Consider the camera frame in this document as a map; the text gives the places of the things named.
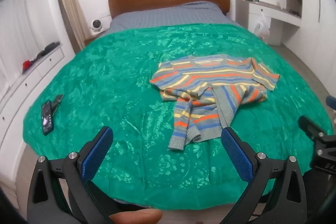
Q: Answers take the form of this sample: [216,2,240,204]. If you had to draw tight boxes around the striped knit sweater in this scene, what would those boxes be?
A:
[150,54,280,151]

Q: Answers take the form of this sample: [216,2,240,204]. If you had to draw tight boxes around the black clothes on cabinet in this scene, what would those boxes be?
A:
[36,42,60,60]

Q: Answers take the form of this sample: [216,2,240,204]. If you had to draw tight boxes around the person's hand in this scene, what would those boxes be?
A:
[109,209,163,224]

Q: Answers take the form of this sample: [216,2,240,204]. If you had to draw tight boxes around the black smartphone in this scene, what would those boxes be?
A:
[41,100,54,135]

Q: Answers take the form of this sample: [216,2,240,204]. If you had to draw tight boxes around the white drawer cabinet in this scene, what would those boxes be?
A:
[1,46,68,181]

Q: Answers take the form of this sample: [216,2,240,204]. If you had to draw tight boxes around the white plastic bag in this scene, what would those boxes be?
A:
[253,11,270,44]

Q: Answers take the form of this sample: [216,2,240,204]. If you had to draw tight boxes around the white wardrobe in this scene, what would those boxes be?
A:
[286,0,335,96]

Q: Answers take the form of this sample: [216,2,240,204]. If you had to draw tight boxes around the white desk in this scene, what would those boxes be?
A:
[235,0,301,46]

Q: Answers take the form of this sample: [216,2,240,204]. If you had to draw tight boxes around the red item on cabinet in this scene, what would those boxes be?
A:
[22,60,34,74]

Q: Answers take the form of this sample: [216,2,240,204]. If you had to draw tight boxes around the wooden nightstand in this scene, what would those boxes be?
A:
[84,33,104,46]

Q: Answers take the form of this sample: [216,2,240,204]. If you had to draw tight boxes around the grey checked bed sheet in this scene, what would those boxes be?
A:
[104,1,238,35]

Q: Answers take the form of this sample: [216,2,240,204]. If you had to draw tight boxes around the white sheer curtain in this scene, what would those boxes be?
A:
[1,0,43,86]

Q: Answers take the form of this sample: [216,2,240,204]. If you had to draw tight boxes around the beige curtain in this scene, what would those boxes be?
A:
[59,0,91,53]

